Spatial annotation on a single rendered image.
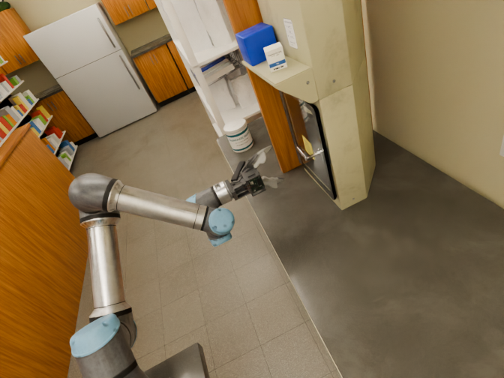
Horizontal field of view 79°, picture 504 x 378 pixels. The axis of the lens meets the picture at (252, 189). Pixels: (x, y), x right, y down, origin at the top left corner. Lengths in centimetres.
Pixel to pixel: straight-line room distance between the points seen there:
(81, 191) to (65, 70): 500
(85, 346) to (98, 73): 521
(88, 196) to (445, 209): 111
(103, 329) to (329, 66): 89
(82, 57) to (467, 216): 547
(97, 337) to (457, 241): 104
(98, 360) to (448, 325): 86
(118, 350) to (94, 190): 41
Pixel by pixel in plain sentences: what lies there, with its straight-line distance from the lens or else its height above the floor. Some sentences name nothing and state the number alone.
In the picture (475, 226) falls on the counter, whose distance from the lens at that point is 118.
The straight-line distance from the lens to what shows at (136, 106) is 594.
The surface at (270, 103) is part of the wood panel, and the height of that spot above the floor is 129.
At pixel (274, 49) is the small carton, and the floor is 157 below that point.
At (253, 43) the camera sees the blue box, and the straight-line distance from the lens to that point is 105.
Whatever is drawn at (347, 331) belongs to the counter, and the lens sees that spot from 97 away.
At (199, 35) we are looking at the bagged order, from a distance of 222.
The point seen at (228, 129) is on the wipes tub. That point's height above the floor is 109.
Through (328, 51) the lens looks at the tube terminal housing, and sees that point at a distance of 91.
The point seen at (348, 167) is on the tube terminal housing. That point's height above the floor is 112.
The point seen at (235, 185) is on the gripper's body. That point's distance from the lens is 104.
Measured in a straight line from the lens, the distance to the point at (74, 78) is 590.
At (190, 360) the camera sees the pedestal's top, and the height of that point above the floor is 94.
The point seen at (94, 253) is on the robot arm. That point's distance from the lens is 104.
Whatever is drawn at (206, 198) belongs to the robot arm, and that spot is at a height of 123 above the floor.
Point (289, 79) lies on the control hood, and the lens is 88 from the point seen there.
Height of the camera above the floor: 183
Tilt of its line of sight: 38 degrees down
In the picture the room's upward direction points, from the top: 24 degrees counter-clockwise
